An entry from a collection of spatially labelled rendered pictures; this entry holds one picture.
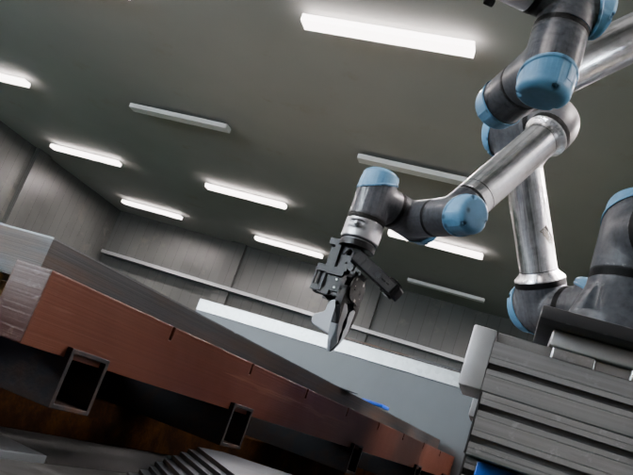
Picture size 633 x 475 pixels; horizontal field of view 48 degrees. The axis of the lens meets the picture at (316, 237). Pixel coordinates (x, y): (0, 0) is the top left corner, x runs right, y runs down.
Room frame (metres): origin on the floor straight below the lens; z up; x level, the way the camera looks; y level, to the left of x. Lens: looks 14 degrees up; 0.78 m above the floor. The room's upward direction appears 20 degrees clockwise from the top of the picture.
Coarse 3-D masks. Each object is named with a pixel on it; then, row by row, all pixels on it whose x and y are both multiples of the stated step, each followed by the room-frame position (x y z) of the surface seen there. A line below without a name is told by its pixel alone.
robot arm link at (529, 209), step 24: (504, 144) 1.48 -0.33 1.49; (528, 192) 1.50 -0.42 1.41; (528, 216) 1.52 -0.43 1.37; (528, 240) 1.54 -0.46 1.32; (552, 240) 1.55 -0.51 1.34; (528, 264) 1.56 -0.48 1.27; (552, 264) 1.55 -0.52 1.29; (528, 288) 1.57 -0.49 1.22; (552, 288) 1.55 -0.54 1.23; (528, 312) 1.59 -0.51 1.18
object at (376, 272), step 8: (352, 256) 1.32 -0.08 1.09; (360, 256) 1.31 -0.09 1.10; (360, 264) 1.31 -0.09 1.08; (368, 264) 1.30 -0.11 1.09; (368, 272) 1.30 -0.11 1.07; (376, 272) 1.29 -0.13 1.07; (384, 272) 1.29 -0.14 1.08; (376, 280) 1.29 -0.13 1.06; (384, 280) 1.28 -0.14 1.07; (392, 280) 1.28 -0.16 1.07; (384, 288) 1.28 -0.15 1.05; (392, 288) 1.28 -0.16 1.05; (400, 288) 1.28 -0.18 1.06; (392, 296) 1.28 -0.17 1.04
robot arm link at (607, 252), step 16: (624, 192) 1.01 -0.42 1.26; (608, 208) 1.03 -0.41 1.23; (624, 208) 1.00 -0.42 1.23; (608, 224) 1.02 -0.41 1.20; (624, 224) 0.98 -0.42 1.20; (608, 240) 1.01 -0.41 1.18; (624, 240) 0.98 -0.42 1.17; (592, 256) 1.05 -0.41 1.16; (608, 256) 1.01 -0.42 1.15; (624, 256) 0.99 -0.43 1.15
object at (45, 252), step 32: (0, 224) 0.64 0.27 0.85; (0, 256) 0.64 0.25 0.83; (32, 256) 0.62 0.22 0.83; (64, 256) 0.63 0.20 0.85; (96, 288) 0.68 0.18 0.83; (128, 288) 0.72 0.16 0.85; (192, 320) 0.83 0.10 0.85; (256, 352) 0.98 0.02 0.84; (320, 384) 1.19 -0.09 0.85; (384, 416) 1.53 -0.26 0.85
